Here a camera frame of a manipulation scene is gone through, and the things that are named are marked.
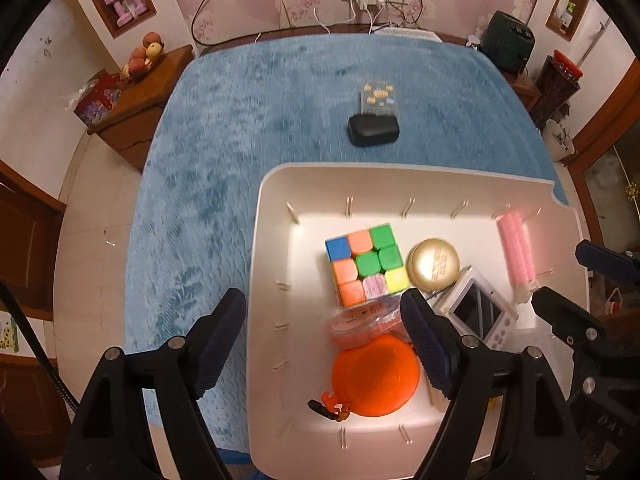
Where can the white patterned vase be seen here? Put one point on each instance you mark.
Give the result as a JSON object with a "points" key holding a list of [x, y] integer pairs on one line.
{"points": [[557, 140]]}

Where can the gold round tin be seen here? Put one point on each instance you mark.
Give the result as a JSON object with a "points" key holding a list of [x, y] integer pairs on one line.
{"points": [[432, 265]]}

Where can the wooden door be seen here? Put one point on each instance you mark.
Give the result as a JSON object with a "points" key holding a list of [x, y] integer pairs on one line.
{"points": [[25, 240]]}

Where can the wooden side cabinet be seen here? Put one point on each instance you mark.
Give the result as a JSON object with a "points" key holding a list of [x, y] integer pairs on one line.
{"points": [[145, 115]]}

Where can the pink dumbbells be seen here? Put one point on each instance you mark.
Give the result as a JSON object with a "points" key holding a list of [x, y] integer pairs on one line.
{"points": [[122, 6]]}

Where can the bowl of fruit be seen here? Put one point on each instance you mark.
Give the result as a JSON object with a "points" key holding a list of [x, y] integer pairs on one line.
{"points": [[142, 55]]}

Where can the dark brown tall vase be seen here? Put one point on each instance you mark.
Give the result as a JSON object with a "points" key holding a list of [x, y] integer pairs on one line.
{"points": [[555, 90]]}

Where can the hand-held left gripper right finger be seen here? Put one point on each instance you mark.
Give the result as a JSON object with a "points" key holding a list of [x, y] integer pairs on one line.
{"points": [[425, 340]]}

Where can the orange round case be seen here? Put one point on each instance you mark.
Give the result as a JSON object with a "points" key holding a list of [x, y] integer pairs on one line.
{"points": [[375, 380]]}

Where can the white plastic device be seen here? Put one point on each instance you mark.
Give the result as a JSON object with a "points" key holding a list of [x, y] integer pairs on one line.
{"points": [[475, 310]]}

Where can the white set-top box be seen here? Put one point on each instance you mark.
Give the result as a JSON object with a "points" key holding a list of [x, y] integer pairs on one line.
{"points": [[407, 34]]}

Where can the dark green appliance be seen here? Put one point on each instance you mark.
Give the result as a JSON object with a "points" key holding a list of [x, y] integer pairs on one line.
{"points": [[507, 42]]}

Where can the red gift box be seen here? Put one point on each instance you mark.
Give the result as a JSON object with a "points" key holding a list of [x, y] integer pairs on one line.
{"points": [[97, 100]]}

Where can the multicolour puzzle cube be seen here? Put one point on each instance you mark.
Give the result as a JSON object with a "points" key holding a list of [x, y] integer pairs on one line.
{"points": [[367, 262]]}

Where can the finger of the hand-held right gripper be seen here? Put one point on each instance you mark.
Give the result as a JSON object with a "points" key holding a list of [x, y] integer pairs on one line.
{"points": [[565, 312], [600, 257]]}

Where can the blue plush blanket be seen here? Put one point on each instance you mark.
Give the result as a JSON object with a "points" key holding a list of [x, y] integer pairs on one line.
{"points": [[225, 135]]}

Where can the clear box with yellow pieces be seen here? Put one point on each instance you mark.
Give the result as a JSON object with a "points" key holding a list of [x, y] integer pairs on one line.
{"points": [[377, 97]]}

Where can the translucent salmon oval case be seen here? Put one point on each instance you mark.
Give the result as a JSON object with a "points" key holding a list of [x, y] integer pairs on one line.
{"points": [[360, 322]]}

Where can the black rounded case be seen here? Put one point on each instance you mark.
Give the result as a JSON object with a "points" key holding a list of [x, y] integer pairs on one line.
{"points": [[372, 130]]}

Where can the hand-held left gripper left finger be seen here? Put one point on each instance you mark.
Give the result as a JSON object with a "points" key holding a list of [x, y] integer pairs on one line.
{"points": [[220, 340]]}

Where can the white plastic tray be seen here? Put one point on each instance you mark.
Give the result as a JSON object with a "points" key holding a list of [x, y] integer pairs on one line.
{"points": [[300, 240]]}

